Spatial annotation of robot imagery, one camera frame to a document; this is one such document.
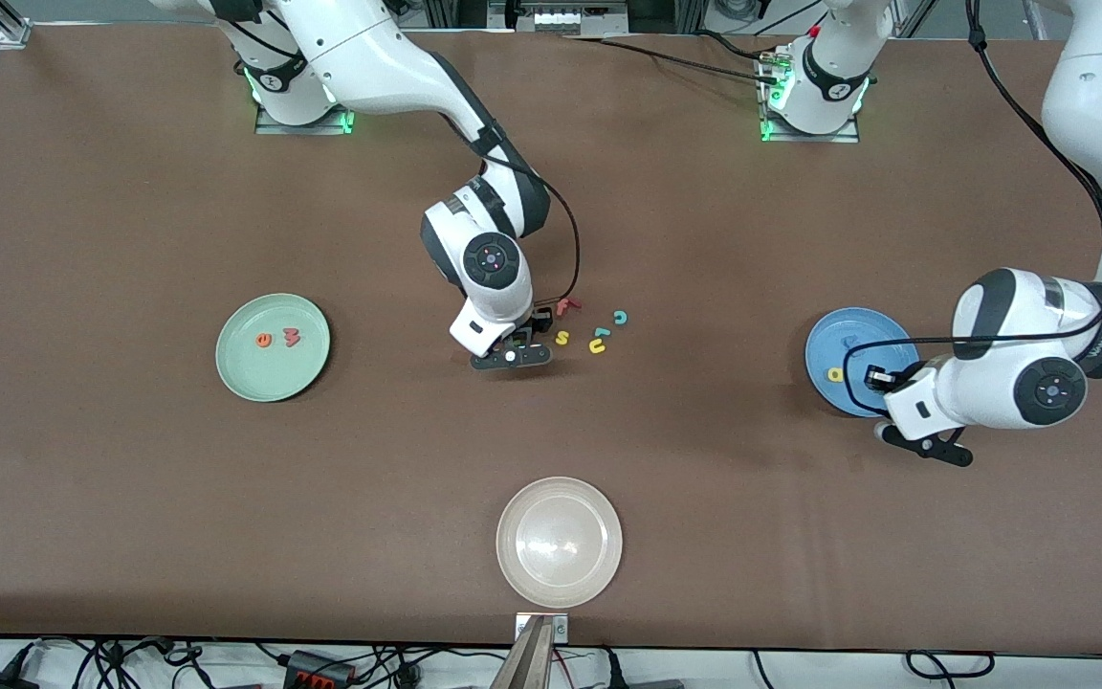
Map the grey control box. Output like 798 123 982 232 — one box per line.
489 0 630 35

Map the green plate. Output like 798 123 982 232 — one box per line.
215 293 332 403

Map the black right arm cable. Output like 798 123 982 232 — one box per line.
470 124 582 307

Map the white plate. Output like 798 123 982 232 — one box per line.
496 477 624 609

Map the blue plate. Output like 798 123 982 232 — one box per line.
804 306 922 418

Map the aluminium frame post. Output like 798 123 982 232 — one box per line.
0 0 33 49

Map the black orange power strip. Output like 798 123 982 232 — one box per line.
281 649 357 688

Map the thick black table cable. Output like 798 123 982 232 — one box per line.
561 36 782 85

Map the black cable loop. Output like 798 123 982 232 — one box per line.
903 649 997 682

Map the metal camera mount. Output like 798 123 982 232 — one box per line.
492 612 569 689

